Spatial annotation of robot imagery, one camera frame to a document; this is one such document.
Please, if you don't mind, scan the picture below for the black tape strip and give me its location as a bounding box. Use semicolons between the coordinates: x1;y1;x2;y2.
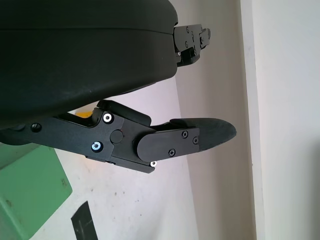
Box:
70;200;100;240

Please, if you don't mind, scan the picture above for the yellow wooden block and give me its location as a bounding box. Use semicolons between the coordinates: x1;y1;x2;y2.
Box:
74;111;94;119

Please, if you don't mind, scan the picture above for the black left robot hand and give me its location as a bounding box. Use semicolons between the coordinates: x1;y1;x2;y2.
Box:
0;0;237;174

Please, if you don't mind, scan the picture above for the green wooden block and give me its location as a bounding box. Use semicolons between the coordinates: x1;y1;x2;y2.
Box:
0;144;74;240

